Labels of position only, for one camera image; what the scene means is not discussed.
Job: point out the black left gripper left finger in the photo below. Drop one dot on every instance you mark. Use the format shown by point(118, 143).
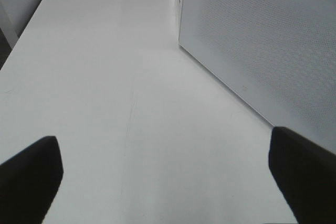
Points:
point(30, 181)

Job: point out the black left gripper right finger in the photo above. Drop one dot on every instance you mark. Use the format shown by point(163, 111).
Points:
point(305, 174)

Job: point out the white microwave door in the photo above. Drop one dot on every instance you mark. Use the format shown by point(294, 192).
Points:
point(276, 55)

